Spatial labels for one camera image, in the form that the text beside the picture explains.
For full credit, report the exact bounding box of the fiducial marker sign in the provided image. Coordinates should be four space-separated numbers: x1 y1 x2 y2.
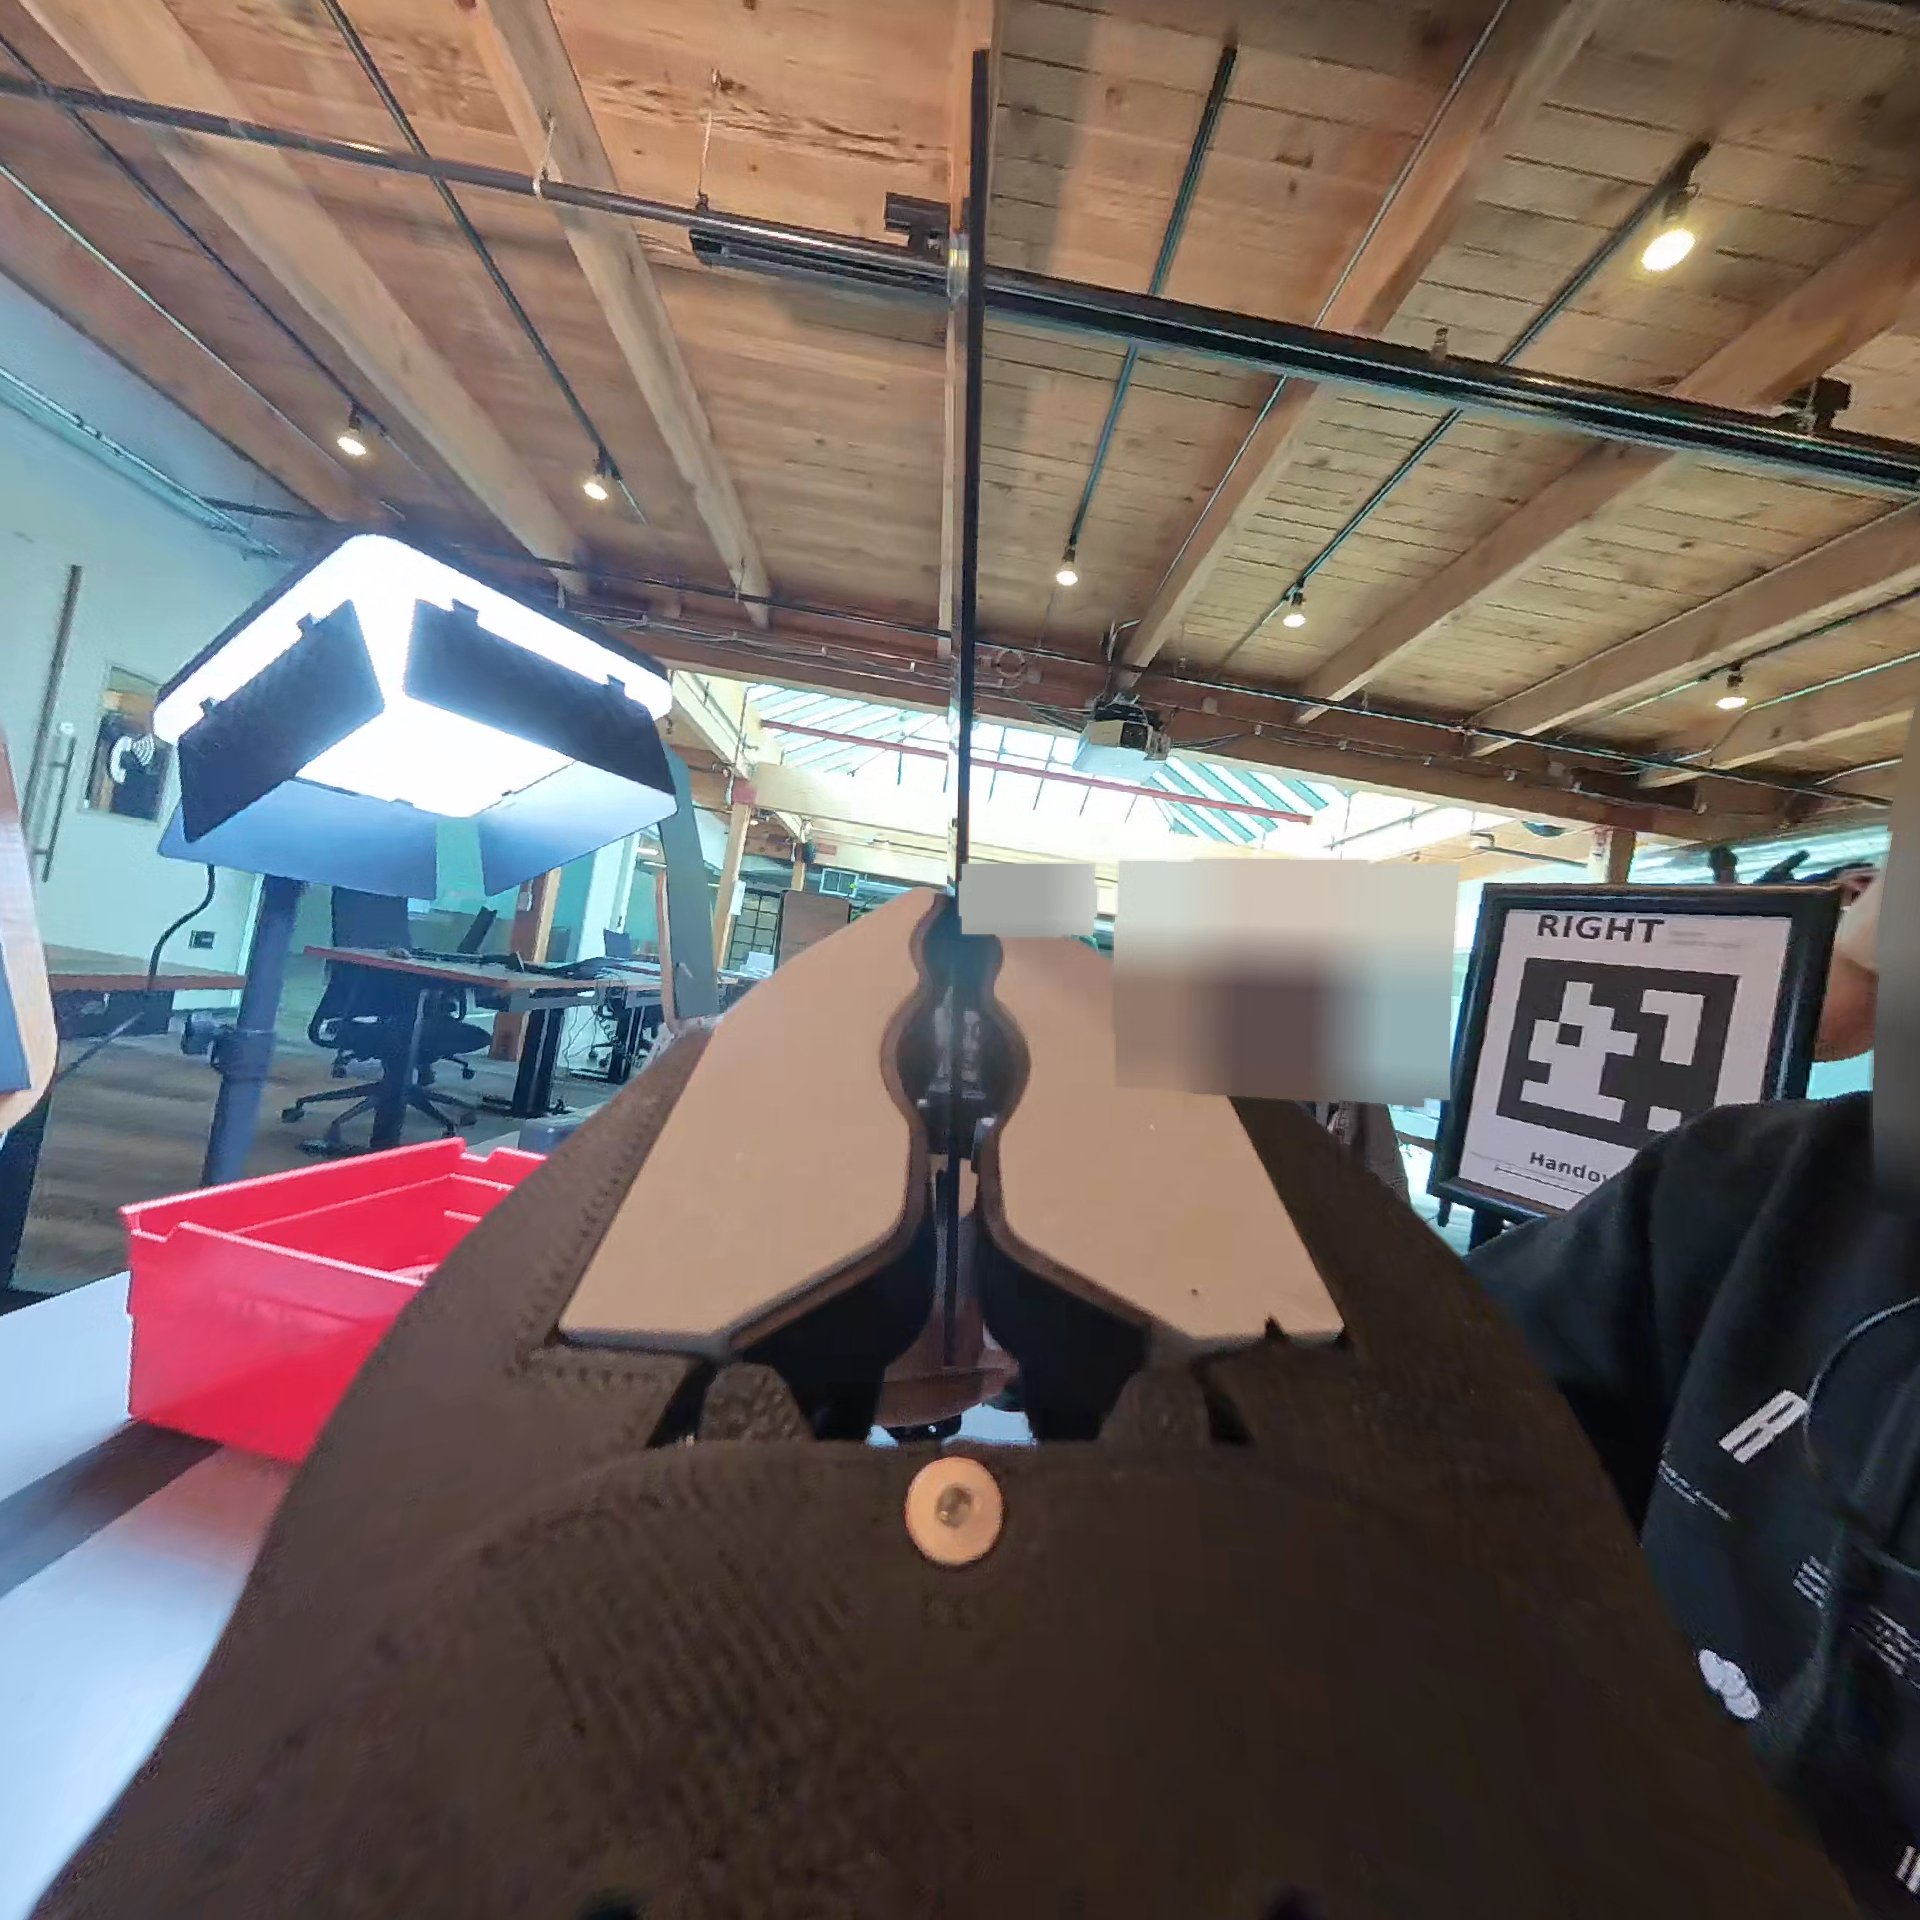
1428 882 1848 1220

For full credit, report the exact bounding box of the black board with pale rim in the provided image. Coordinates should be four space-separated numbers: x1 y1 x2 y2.
0 734 60 1135

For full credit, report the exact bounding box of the black office chair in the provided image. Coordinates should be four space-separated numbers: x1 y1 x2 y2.
283 888 497 1159

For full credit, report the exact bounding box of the person's dark clothing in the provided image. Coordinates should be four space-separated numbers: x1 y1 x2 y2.
1465 1092 1920 1920

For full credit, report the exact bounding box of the red plastic bin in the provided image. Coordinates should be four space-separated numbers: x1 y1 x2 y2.
120 1137 550 1465

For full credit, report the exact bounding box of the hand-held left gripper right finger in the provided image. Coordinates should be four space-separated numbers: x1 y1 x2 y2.
974 937 1350 1440

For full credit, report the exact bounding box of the studio light panel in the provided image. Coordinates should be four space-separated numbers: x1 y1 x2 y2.
149 532 679 911

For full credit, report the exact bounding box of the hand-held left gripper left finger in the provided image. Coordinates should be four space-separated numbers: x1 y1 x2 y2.
554 888 953 1435

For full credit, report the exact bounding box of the black ceiling rail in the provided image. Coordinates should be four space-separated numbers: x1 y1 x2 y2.
0 67 1920 501

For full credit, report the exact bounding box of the black trapezoid plate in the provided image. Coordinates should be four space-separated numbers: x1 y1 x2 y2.
935 45 996 1375

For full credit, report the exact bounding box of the black light stand pole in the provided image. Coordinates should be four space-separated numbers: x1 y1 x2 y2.
201 877 309 1189

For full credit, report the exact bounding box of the wooden office desk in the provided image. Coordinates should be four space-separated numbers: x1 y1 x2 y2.
43 945 249 1038
306 943 670 1120

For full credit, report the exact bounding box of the black power cable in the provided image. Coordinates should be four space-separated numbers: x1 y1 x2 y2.
141 863 223 1000

